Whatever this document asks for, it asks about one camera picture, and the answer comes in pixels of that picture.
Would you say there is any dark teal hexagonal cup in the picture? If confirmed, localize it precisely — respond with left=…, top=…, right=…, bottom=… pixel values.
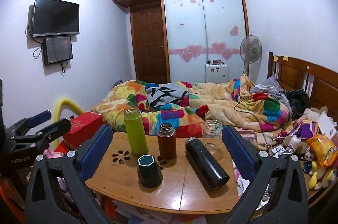
left=138, top=154, right=163, bottom=188

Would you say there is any black thermos lying down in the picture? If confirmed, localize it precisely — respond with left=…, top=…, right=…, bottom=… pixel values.
left=185, top=137, right=230, bottom=190

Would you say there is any yellow plush toy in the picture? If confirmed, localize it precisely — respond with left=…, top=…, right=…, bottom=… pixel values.
left=308, top=161, right=337, bottom=190

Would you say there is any yellow foam tube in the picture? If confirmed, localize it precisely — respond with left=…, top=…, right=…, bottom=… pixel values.
left=52, top=97, right=86, bottom=149

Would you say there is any orange snack bag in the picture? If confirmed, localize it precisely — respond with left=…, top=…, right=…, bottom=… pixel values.
left=306, top=134, right=337, bottom=168

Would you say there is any pink dotted pouch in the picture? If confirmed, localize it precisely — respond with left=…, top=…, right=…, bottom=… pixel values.
left=238, top=128, right=257, bottom=144

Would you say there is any red cardboard box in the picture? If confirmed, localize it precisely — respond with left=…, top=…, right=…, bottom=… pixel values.
left=63, top=111, right=104, bottom=148

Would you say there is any clear glass jar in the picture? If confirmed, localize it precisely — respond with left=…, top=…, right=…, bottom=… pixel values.
left=202, top=120, right=223, bottom=154

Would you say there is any green tall bottle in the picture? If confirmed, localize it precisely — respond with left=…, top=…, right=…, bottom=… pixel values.
left=124, top=107, right=148, bottom=156

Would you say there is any black clothing pile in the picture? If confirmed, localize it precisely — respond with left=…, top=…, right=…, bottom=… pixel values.
left=285, top=89, right=309, bottom=120

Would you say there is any colourful patchwork blanket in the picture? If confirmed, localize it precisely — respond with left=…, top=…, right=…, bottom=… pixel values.
left=91, top=75, right=290, bottom=138

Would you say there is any brown wooden headboard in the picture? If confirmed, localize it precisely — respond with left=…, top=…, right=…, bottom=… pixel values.
left=267, top=51, right=338, bottom=122

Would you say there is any dark red thermos bottle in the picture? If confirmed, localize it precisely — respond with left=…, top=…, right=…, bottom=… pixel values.
left=158, top=123, right=176, bottom=160

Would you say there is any white small cabinet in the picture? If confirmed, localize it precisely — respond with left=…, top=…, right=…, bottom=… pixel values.
left=205, top=59, right=230, bottom=83

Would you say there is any grey black garment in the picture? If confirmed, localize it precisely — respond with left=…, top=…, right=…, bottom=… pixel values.
left=145, top=83, right=189, bottom=108

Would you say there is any grey standing fan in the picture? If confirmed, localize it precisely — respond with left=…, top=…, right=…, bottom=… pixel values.
left=240, top=35, right=262, bottom=76

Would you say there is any brown wooden door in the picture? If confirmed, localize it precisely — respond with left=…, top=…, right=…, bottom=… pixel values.
left=130, top=0, right=169, bottom=83

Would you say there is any white sliding wardrobe with hearts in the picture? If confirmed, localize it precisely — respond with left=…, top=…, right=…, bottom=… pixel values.
left=163, top=0, right=246, bottom=83

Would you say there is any black cable on bed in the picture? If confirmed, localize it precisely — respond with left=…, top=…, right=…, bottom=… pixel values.
left=233, top=92, right=273, bottom=145

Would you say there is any small black wall monitor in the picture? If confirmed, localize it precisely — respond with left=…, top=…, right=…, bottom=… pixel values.
left=42, top=36, right=73, bottom=66

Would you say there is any black wall television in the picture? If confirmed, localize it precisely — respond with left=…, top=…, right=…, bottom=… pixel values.
left=31, top=0, right=80, bottom=37

